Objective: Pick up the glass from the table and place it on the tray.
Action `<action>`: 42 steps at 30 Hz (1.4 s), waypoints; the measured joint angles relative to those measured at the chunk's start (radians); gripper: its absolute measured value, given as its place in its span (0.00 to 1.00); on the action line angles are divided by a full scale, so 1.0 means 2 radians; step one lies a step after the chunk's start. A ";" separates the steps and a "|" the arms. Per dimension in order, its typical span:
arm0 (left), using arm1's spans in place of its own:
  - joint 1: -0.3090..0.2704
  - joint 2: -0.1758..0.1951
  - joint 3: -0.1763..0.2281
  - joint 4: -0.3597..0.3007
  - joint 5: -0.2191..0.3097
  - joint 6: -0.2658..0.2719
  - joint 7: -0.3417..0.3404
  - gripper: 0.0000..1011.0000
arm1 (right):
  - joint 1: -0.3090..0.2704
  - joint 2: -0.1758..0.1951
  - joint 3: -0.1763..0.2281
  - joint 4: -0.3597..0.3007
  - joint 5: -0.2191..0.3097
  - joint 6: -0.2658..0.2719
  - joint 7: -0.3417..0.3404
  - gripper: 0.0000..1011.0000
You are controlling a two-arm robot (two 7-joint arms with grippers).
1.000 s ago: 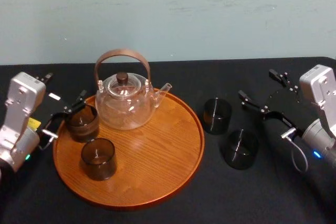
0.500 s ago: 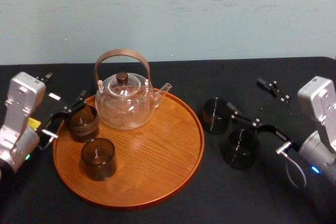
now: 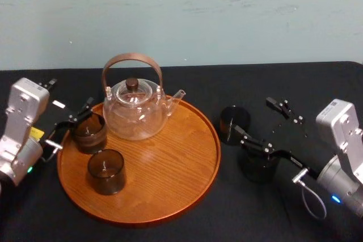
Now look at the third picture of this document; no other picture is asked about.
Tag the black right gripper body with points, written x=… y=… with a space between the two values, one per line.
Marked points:
x=307 y=148

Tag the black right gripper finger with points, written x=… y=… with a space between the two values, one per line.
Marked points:
x=285 y=108
x=255 y=143

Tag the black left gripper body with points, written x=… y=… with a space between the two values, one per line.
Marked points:
x=54 y=117

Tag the smoky brown drinking glass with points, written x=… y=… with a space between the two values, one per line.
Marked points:
x=106 y=176
x=256 y=169
x=90 y=140
x=227 y=134

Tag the round wooden tray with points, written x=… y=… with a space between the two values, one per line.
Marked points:
x=164 y=174

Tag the glass teapot lid, brown knob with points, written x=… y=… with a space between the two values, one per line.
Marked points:
x=131 y=90

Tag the black table cloth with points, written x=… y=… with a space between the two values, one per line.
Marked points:
x=181 y=228

